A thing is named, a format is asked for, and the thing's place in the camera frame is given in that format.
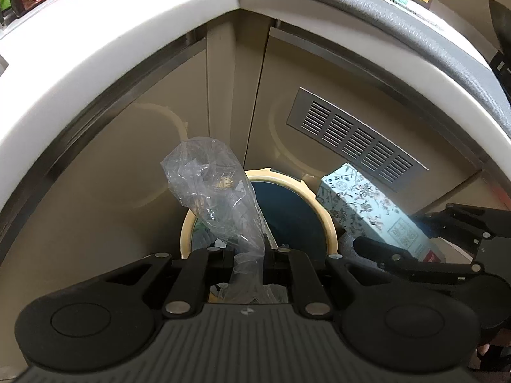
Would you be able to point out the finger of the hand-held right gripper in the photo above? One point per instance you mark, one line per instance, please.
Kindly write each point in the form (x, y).
(463, 217)
(399, 263)

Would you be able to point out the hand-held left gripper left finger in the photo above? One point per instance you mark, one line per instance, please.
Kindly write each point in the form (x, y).
(227, 265)

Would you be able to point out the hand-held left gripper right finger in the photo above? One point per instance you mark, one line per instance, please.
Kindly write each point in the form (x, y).
(271, 265)

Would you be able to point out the beige rimmed trash bin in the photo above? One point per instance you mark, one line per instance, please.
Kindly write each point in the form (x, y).
(291, 215)

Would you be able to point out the floral pale green box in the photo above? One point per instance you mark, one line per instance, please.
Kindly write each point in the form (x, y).
(359, 199)

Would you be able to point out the clear plastic bag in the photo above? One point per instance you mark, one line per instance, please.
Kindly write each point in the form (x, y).
(211, 191)

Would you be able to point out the grey vent grille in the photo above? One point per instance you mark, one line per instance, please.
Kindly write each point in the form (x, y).
(298, 107)

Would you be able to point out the black kitchen utensil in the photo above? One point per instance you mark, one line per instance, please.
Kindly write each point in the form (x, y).
(501, 28)

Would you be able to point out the vented beige cabinet door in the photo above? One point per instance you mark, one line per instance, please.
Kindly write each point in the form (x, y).
(279, 68)

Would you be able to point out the grey textured countertop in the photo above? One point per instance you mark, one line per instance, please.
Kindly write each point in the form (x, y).
(359, 4)

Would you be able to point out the beige cabinet corner post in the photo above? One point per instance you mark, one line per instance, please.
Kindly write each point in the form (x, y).
(235, 87)

